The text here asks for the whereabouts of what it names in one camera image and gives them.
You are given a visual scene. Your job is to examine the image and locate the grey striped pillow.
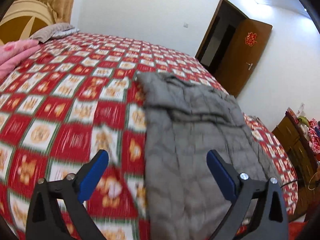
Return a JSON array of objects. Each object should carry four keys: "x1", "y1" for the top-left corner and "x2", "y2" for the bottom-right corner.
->
[{"x1": 29, "y1": 23, "x2": 79, "y2": 43}]

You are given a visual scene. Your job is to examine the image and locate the dark brown door frame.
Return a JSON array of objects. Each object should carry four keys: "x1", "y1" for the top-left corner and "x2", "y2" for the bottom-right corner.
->
[{"x1": 195, "y1": 0, "x2": 248, "y2": 75}]

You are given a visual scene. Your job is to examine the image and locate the cream wooden headboard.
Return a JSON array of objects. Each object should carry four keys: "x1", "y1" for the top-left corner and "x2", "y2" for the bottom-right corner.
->
[{"x1": 1, "y1": 0, "x2": 55, "y2": 45}]

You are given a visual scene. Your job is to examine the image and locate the brown wooden cabinet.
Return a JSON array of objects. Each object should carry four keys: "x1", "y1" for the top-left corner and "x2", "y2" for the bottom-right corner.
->
[{"x1": 272, "y1": 111, "x2": 318, "y2": 221}]

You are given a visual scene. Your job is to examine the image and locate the red double happiness sticker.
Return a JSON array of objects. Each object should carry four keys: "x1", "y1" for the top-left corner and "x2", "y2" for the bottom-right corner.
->
[{"x1": 245, "y1": 32, "x2": 257, "y2": 47}]

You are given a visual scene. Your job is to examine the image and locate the grey quilted down jacket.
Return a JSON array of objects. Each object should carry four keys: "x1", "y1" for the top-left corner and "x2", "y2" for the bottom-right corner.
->
[{"x1": 137, "y1": 73, "x2": 280, "y2": 239}]

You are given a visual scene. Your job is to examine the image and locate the pink folded blanket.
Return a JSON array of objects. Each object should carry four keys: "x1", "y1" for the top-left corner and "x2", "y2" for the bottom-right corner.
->
[{"x1": 0, "y1": 39, "x2": 41, "y2": 79}]

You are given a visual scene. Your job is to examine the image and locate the red teddy bear bedspread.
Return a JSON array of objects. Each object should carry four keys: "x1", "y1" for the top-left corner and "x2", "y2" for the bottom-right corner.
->
[{"x1": 0, "y1": 31, "x2": 299, "y2": 240}]

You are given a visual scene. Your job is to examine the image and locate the brown wooden door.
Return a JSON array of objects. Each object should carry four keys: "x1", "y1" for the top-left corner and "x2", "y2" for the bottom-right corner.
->
[{"x1": 214, "y1": 19, "x2": 272, "y2": 97}]

